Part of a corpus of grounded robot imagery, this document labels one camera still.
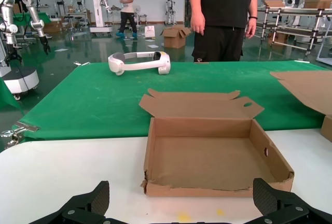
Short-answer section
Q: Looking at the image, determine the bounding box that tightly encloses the white VR headset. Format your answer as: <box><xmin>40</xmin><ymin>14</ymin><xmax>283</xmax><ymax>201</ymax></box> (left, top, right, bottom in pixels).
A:
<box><xmin>107</xmin><ymin>51</ymin><xmax>171</xmax><ymax>76</ymax></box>

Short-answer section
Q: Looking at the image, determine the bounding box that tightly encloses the standing person's left hand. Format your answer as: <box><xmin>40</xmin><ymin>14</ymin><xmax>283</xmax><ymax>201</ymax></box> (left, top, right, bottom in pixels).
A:
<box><xmin>245</xmin><ymin>19</ymin><xmax>258</xmax><ymax>39</ymax></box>

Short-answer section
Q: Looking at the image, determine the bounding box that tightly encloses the person in black clothes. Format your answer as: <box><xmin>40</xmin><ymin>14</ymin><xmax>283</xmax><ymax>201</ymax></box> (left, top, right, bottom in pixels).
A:
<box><xmin>187</xmin><ymin>0</ymin><xmax>267</xmax><ymax>63</ymax></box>

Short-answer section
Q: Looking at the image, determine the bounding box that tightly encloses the white standing fan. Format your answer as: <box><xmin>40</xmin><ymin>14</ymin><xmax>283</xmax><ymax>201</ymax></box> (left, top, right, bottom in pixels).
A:
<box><xmin>133</xmin><ymin>4</ymin><xmax>143</xmax><ymax>26</ymax></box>

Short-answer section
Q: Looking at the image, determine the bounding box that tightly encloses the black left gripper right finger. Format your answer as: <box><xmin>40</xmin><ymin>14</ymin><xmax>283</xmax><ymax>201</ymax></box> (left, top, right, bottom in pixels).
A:
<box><xmin>253</xmin><ymin>178</ymin><xmax>332</xmax><ymax>224</ymax></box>

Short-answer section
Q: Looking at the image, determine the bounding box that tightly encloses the standing person's right hand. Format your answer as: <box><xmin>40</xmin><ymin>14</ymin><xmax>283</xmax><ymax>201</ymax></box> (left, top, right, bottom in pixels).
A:
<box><xmin>190</xmin><ymin>13</ymin><xmax>206</xmax><ymax>35</ymax></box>

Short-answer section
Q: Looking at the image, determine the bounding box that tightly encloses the cardboard box with holed flap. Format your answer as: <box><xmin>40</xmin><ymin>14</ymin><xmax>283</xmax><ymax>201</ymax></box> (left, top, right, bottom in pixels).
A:
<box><xmin>139</xmin><ymin>88</ymin><xmax>295</xmax><ymax>198</ymax></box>

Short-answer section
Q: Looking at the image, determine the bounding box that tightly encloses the green table mat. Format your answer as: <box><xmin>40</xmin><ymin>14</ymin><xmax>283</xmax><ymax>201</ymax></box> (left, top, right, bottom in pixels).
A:
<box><xmin>19</xmin><ymin>60</ymin><xmax>332</xmax><ymax>142</ymax></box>

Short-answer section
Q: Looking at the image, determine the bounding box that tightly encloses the standing person's left forearm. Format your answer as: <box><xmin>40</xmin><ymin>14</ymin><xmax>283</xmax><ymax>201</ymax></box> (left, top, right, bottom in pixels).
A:
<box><xmin>247</xmin><ymin>0</ymin><xmax>259</xmax><ymax>17</ymax></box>

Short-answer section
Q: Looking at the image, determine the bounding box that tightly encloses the open cardboard box plain flap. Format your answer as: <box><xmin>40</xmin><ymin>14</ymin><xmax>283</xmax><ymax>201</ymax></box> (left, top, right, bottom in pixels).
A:
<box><xmin>269</xmin><ymin>70</ymin><xmax>332</xmax><ymax>143</ymax></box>

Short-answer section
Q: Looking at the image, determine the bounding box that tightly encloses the white paper bag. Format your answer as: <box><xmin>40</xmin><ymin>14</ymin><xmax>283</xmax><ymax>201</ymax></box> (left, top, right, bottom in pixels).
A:
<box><xmin>144</xmin><ymin>25</ymin><xmax>156</xmax><ymax>38</ymax></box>

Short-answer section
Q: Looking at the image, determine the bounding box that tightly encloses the silver robot arm with gripper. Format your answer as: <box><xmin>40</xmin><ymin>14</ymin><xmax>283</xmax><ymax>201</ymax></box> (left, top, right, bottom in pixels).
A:
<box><xmin>19</xmin><ymin>0</ymin><xmax>52</xmax><ymax>55</ymax></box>

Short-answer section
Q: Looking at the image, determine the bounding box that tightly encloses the cardboard box on rack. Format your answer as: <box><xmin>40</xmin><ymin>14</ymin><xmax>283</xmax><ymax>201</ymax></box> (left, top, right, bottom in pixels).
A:
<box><xmin>303</xmin><ymin>0</ymin><xmax>332</xmax><ymax>9</ymax></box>

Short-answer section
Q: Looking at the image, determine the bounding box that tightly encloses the white round mobile base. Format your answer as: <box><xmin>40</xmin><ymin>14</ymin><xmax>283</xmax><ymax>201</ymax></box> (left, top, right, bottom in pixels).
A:
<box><xmin>0</xmin><ymin>67</ymin><xmax>40</xmax><ymax>101</ymax></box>

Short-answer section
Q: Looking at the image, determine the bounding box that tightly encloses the person in white shirt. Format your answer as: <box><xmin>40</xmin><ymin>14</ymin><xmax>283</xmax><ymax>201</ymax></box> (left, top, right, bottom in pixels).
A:
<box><xmin>116</xmin><ymin>0</ymin><xmax>139</xmax><ymax>38</ymax></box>

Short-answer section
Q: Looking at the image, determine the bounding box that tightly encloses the metal pipe rack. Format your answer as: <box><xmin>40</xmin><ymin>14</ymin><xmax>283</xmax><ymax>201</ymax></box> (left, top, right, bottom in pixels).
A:
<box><xmin>256</xmin><ymin>0</ymin><xmax>332</xmax><ymax>56</ymax></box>

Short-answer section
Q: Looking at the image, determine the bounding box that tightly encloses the metal table clamp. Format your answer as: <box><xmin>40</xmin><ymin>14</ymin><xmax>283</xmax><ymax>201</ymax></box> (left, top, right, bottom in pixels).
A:
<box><xmin>0</xmin><ymin>121</ymin><xmax>41</xmax><ymax>148</ymax></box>

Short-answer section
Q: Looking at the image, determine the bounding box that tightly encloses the open cardboard box on floor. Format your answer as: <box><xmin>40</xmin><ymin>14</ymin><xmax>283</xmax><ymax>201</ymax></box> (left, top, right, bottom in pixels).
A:
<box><xmin>160</xmin><ymin>25</ymin><xmax>192</xmax><ymax>49</ymax></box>

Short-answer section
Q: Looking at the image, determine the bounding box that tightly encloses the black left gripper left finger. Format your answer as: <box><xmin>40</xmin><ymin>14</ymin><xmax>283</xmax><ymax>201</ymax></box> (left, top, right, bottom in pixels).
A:
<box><xmin>28</xmin><ymin>180</ymin><xmax>110</xmax><ymax>224</ymax></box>

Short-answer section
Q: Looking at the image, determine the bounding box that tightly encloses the white kiosk robot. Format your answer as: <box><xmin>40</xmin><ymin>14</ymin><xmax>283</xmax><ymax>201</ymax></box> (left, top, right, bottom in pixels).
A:
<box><xmin>89</xmin><ymin>0</ymin><xmax>114</xmax><ymax>34</ymax></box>

